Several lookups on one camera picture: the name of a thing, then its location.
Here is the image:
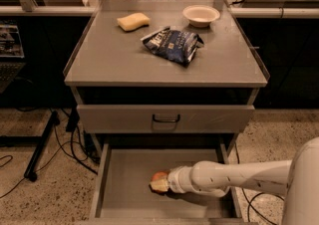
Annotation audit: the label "black stand leg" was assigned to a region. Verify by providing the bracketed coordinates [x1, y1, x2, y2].
[0, 112, 60, 182]

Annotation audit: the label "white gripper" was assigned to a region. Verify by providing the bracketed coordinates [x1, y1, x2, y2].
[150, 166, 193, 193]

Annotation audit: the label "open middle drawer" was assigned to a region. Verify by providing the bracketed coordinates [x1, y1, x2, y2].
[81, 143, 254, 225]

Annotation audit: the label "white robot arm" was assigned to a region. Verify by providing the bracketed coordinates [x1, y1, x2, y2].
[150, 137, 319, 225]

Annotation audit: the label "grey metal cabinet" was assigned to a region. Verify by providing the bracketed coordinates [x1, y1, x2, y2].
[65, 0, 269, 148]

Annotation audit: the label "white bowl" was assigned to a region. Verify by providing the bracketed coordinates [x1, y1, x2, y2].
[182, 5, 220, 28]

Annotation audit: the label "black drawer handle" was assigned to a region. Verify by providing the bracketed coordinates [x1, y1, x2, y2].
[152, 114, 180, 123]

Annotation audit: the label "closed upper drawer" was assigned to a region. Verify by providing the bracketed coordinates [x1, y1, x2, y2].
[77, 105, 254, 133]

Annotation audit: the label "black cables on left floor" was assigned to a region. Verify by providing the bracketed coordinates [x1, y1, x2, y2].
[0, 106, 101, 200]

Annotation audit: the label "orange fruit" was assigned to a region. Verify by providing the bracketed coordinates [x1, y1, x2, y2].
[152, 171, 168, 181]

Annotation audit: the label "yellow sponge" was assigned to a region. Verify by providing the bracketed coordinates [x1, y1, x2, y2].
[117, 13, 151, 32]

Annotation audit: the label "black cable on right floor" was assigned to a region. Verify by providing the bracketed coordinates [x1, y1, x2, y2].
[234, 142, 287, 225]

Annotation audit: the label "blue chip bag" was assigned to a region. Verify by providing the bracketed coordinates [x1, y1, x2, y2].
[141, 26, 204, 67]

